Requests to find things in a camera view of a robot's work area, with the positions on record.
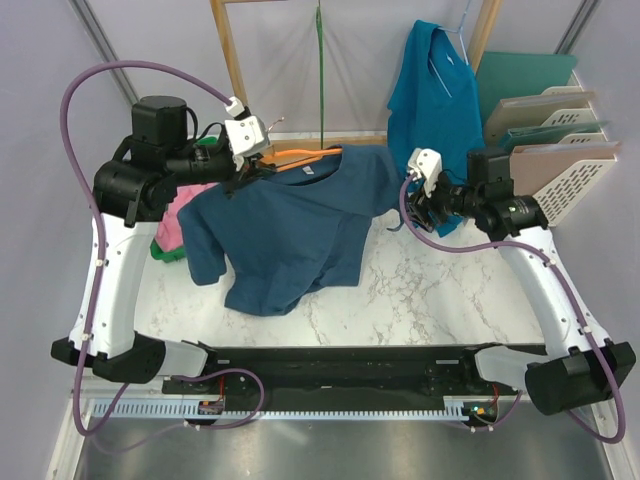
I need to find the beige folder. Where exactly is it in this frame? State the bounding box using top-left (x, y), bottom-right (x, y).
top-left (483, 91), bottom-right (595, 145)

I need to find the pink cloth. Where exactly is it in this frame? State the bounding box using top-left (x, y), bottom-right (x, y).
top-left (155, 183), bottom-right (216, 251)

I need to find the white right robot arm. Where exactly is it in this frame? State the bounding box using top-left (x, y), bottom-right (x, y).
top-left (399, 148), bottom-right (636, 415)

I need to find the orange plastic hanger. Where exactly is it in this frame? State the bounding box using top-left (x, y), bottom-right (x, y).
top-left (257, 139), bottom-right (343, 173)

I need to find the aluminium frame post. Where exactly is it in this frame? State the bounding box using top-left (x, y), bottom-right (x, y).
top-left (69, 0), bottom-right (139, 106)
top-left (554, 0), bottom-right (601, 55)

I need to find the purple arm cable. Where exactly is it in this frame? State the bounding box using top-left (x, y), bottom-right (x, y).
top-left (58, 59), bottom-right (246, 455)
top-left (402, 172), bottom-right (626, 445)

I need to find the wooden clothes rack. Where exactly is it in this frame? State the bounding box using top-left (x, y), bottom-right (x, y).
top-left (209, 0), bottom-right (503, 156)

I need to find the white slotted cable duct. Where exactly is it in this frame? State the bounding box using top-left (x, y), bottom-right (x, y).
top-left (90, 397), bottom-right (496, 422)

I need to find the aluminium frame post left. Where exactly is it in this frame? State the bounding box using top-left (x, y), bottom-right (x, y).
top-left (69, 0), bottom-right (139, 106)

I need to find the light blue wire hanger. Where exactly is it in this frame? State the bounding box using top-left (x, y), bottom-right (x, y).
top-left (428, 0), bottom-right (472, 98)

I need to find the green plastic hanger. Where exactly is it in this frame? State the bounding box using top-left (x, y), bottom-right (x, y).
top-left (314, 0), bottom-right (325, 149)

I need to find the aluminium frame post right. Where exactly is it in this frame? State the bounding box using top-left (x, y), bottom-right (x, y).
top-left (554, 0), bottom-right (601, 55)

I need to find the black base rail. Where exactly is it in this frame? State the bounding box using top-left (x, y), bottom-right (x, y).
top-left (162, 346), bottom-right (515, 409)

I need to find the green plastic tray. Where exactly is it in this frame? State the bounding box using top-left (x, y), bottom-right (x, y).
top-left (150, 240), bottom-right (186, 263)

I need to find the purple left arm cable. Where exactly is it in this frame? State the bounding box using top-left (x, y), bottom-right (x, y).
top-left (58, 59), bottom-right (246, 455)

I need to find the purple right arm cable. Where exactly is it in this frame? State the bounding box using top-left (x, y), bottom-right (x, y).
top-left (402, 172), bottom-right (626, 445)

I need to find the pink folder front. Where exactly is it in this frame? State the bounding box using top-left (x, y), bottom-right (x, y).
top-left (510, 141), bottom-right (621, 196)

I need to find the teal t-shirt on rack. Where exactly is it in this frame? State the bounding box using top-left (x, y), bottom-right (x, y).
top-left (386, 19), bottom-right (489, 239)

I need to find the dark blue t-shirt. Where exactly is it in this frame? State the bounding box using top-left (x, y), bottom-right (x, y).
top-left (177, 145), bottom-right (402, 316)

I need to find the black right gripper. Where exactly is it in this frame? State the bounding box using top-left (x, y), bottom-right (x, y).
top-left (402, 168), bottom-right (483, 233)

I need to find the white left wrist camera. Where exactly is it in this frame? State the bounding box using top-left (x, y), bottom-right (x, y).
top-left (224, 115), bottom-right (271, 158)

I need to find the teal folder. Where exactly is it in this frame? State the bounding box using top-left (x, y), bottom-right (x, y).
top-left (476, 51), bottom-right (578, 122)

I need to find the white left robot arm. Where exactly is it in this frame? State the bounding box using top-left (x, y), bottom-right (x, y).
top-left (51, 96), bottom-right (270, 393)

